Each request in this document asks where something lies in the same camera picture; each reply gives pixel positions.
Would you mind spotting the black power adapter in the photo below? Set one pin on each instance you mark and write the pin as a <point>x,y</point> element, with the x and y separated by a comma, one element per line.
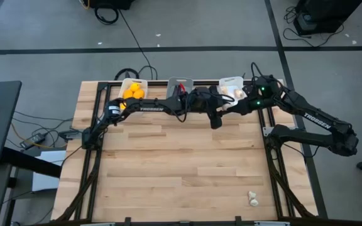
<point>31,141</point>

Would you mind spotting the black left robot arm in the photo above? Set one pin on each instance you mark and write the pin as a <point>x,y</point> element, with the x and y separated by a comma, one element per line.
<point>151,108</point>

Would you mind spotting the black desk crossbar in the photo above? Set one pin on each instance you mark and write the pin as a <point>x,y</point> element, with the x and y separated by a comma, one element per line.
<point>33,163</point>

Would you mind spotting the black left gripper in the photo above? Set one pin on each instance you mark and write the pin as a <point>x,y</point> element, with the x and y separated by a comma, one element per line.
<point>200,100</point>

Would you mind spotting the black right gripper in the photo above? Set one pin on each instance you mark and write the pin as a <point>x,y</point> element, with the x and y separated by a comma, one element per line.
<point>253,103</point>

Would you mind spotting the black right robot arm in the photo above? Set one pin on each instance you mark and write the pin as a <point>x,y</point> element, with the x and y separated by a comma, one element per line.
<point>317,120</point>

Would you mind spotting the black equipment case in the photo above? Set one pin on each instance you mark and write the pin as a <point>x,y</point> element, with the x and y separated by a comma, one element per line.
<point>325,15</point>

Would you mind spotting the black table clamp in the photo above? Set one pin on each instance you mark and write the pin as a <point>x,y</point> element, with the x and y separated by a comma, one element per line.
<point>127,221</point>
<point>238,220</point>

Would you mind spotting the black aluminium table frame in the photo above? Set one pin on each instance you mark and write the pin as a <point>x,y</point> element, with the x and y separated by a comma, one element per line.
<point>156,83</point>

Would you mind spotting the black floor box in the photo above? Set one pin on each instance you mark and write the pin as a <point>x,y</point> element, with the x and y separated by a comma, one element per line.
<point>112,3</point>

